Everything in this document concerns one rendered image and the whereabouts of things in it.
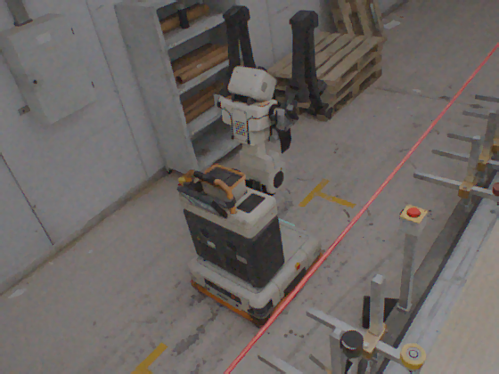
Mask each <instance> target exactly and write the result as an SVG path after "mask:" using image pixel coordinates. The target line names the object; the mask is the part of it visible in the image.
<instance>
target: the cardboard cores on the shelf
mask: <svg viewBox="0 0 499 374"><path fill-rule="evenodd" d="M186 11H187V14H186V15H187V18H188V21H190V20H194V19H197V18H198V17H200V16H201V15H204V14H207V13H209V6H208V5H207V4H205V3H203V4H199V3H197V4H194V5H193V6H189V7H187V8H186ZM178 26H181V21H180V19H179V16H178V12H176V13H174V14H172V15H170V16H168V17H165V18H163V19H161V20H160V27H161V31H162V33H165V32H169V30H171V29H173V28H176V27H178ZM228 59H229V55H228V44H227V43H226V44H224V45H221V46H220V45H219V44H214V45H212V44H211V43H207V44H206V45H203V46H201V47H199V48H197V49H196V50H194V51H192V52H189V53H187V54H186V55H185V56H183V57H179V58H178V59H176V60H174V61H172V62H170V64H171V68H172V70H173V76H174V79H175V81H178V84H184V83H186V82H187V81H189V80H190V79H192V78H194V77H197V76H198V75H200V74H201V73H202V72H206V71H207V70H208V69H211V68H213V67H215V66H216V65H218V64H219V63H221V62H222V61H226V60H228ZM223 87H224V83H223V82H222V81H220V80H219V81H218V82H216V83H214V84H212V85H211V86H209V87H207V88H205V89H203V90H201V91H200V92H199V93H197V94H195V95H193V96H192V97H190V98H189V99H188V100H184V101H183V102H181V104H182V106H183V110H184V117H185V121H186V124H187V123H189V122H191V121H192V120H193V119H194V118H196V117H198V116H199V115H200V114H201V113H203V112H204V111H206V110H208V109H209V108H211V107H212V106H213V105H215V102H214V96H213V95H212V94H213V93H215V94H219V92H220V90H221V88H223Z"/></svg>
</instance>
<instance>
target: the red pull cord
mask: <svg viewBox="0 0 499 374"><path fill-rule="evenodd" d="M497 46H499V42H498V43H497V44H496V46H495V47H494V48H493V49H492V51H491V52H490V53H489V54H488V56H487V57H486V58H485V59H484V60H483V61H482V62H481V64H480V65H479V66H478V68H477V69H476V70H475V71H474V73H473V74H472V75H471V76H470V77H469V79H468V80H467V82H465V84H464V85H463V86H462V87H461V89H460V90H459V92H457V93H456V95H455V96H454V97H453V99H452V100H451V101H450V102H449V103H448V105H447V106H446V107H444V110H443V111H441V112H440V114H439V116H438V117H437V118H436V119H435V121H434V122H432V124H431V125H430V126H429V128H428V129H427V130H426V132H425V133H424V134H423V135H422V136H421V138H420V139H419V140H418V141H417V143H416V144H415V145H414V146H413V147H412V148H411V149H410V151H409V152H408V153H407V154H406V156H405V157H404V158H403V159H402V161H401V162H400V163H399V164H397V167H396V168H395V169H394V170H393V171H392V173H391V174H390V175H389V176H388V178H387V180H386V181H384V182H383V183H382V186H381V187H379V189H378V190H377V191H376V192H375V193H374V194H373V195H372V197H371V198H370V199H369V200H368V201H367V202H366V204H365V205H364V206H363V208H362V209H361V210H360V211H359V213H358V214H357V215H356V217H355V218H354V219H353V220H352V221H351V222H350V224H349V225H348V227H346V228H345V230H344V232H342V233H341V234H340V235H339V237H338V238H337V239H336V240H335V241H334V242H333V244H331V246H330V247H329V248H328V249H327V251H326V252H325V253H324V254H323V256H322V257H321V258H320V260H319V261H318V262H316V263H315V266H314V267H312V269H311V270H310V272H309V273H308V274H307V275H306V276H305V277H304V279H303V280H302V281H301V282H300V283H299V285H298V286H297V287H296V288H295V289H294V290H292V293H291V294H290V295H289V296H288V297H287V299H286V300H285V301H284V302H283V303H282V304H281V306H280V307H279V308H278V309H277V310H276V312H275V313H274V314H273V315H272V317H270V318H269V320H268V322H266V323H265V324H264V327H262V328H261V329H260V331H259V332H258V333H257V335H256V336H255V337H253V338H252V340H251V341H250V342H249V343H248V344H247V346H246V347H245V348H244V349H243V350H242V351H241V353H240V354H239V355H238V356H237V357H236V359H235V360H234V361H233V362H232V363H231V365H230V366H229V367H228V368H227V369H226V370H225V372H224V373H223V374H230V373H231V371H232V370H233V369H234V368H235V367H236V365H237V364H238V363H239V362H240V361H241V359H242V357H244V356H245V355H246V354H247V352H248V351H249V350H250V348H251V347H252V346H254V344H255V343H256V342H257V341H258V339H259V338H260V337H261V336H262V335H263V334H264V332H265V331H266V330H267V329H268V327H269V326H270V325H271V324H272V322H273V321H275V318H276V317H278V316H279V315H280V313H281V312H282V310H283V309H284V308H285V307H286V306H287V304H288V303H289V302H290V301H291V300H292V298H294V296H295V295H297V294H298V292H299V290H300V289H301V288H302V287H303V286H304V284H305V283H306V282H307V281H308V279H310V277H311V276H312V274H313V273H314V272H315V270H316V269H317V268H318V267H320V265H321V264H322V262H323V261H324V260H325V259H326V258H327V256H328V255H329V254H330V253H331V252H332V251H333V250H334V248H335V247H336V246H337V245H338V244H339V242H340V241H341V239H343V238H344V236H345V234H346V233H347V232H348V231H349V230H350V228H351V227H352V226H353V225H354V224H355V223H356V221H357V220H358V219H359V218H360V216H361V215H362V214H363V212H364V211H365V210H366V209H367V208H368V207H369V206H370V205H371V204H372V202H373V200H374V199H375V198H377V195H378V194H379V193H380V192H381V191H382V189H383V188H384V187H385V186H386V185H387V184H388V181H390V180H391V179H392V176H393V175H395V174H396V172H397V170H399V168H400V167H401V166H402V165H403V164H404V163H405V162H406V160H407V159H408V158H409V157H410V155H411V154H412V153H413V151H414V150H415V149H416V148H417V146H418V145H419V144H420V143H421V141H422V140H423V139H424V137H426V135H427V133H428V132H430V129H431V128H432V127H434V126H435V124H436V123H437V122H438V121H439V119H440V118H441V117H442V116H443V115H444V113H445V111H447V110H448V107H450V106H451V105H452V103H453V102H454V101H455V99H456V98H457V97H458V96H459V94H460V93H461V92H462V90H463V89H464V88H465V86H466V85H467V84H468V83H469V82H470V81H471V80H472V79H473V77H474V76H475V75H476V73H477V72H478V71H479V69H481V67H482V66H483V64H485V62H486V61H487V60H488V58H489V56H490V55H492V54H493V51H495V50H496V47H497Z"/></svg>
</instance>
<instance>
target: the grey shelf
mask: <svg viewBox="0 0 499 374"><path fill-rule="evenodd" d="M205 1H206V2H205ZM177 2H184V6H185V8H187V7H189V6H193V5H194V4H197V3H199V4H203V3H205V4H207V5H208V6H209V13H207V14H204V15H201V16H200V17H198V18H197V19H194V20H190V21H189V25H190V27H189V28H187V29H182V28H181V26H178V27H176V28H173V29H171V30H169V32H165V33H162V31H161V27H160V20H161V19H163V18H165V17H168V16H170V15H172V14H174V13H176V12H177V8H176V3H177ZM233 5H240V0H147V1H142V2H140V1H138V0H124V1H121V2H119V3H116V4H114V6H115V7H114V8H115V11H116V14H117V15H118V18H119V25H120V27H121V29H122V31H123V33H122V34H123V36H124V38H125V40H126V44H127V49H128V52H129V54H130V57H131V62H132V64H133V66H134V69H135V75H136V78H137V80H138V83H139V86H140V90H141V92H142V95H143V98H144V101H145V107H146V109H147V111H148V113H149V116H150V121H151V124H152V127H153V129H154V133H155V137H156V140H157V142H158V145H159V147H160V153H161V156H162V158H163V160H164V164H165V166H166V170H167V171H166V172H167V174H169V175H170V174H171V173H172V170H171V169H175V170H176V171H179V172H181V173H183V174H185V173H186V172H188V170H189V169H194V170H198V171H200V172H204V171H205V170H206V169H208V168H209V167H210V166H211V164H212V163H215V162H216V161H217V160H218V159H220V158H222V157H223V156H224V155H225V154H227V153H228V152H229V151H231V150H233V149H234V148H235V147H236V146H237V145H239V144H241V143H240V142H236V141H235V140H232V138H231V135H232V133H231V126H230V125H229V124H226V123H225V122H224V120H223V116H222V114H220V113H217V112H216V109H215V105H213V106H212V107H211V108H209V109H208V110H206V111H204V112H203V113H201V114H200V115H199V116H198V117H196V118H194V119H193V120H192V121H191V122H189V123H187V124H186V121H185V117H184V110H183V106H182V104H181V102H183V101H184V100H188V99H189V98H190V97H192V96H193V95H195V94H197V93H199V92H200V91H201V90H203V89H205V88H207V87H209V86H211V85H212V84H214V83H216V82H218V81H219V80H220V81H222V82H223V83H224V82H225V77H226V71H227V70H229V59H228V60H226V61H222V62H221V63H219V64H218V65H216V66H215V67H213V68H211V69H208V70H207V71H206V72H202V73H201V74H200V75H198V76H197V77H194V78H192V79H190V80H189V81H187V82H186V83H184V84H178V81H175V79H174V76H173V70H172V68H171V64H170V62H172V61H174V60H176V59H178V58H179V57H183V56H185V55H186V54H187V53H189V52H192V51H194V50H196V49H197V48H199V47H201V46H203V45H206V44H207V43H211V44H212V45H214V44H219V45H220V46H221V45H224V44H226V43H227V34H226V25H225V19H223V14H224V13H225V11H227V10H229V9H230V8H231V6H233ZM152 24H153V25H152ZM158 24H159V26H158ZM211 30H212V31H211ZM156 31H157V32H156ZM206 33H207V34H206ZM155 35H156V36H155ZM212 35H213V36H212ZM207 36H208V37H207ZM212 41H213V42H214V43H213V42H212ZM168 65H169V66H168ZM171 75H172V76H171ZM220 76H221V77H220ZM221 79H222V80H221ZM169 80H170V81H169ZM216 80H217V81H216ZM182 112H183V113H182ZM178 113H179V114H178ZM170 168H171V169H170Z"/></svg>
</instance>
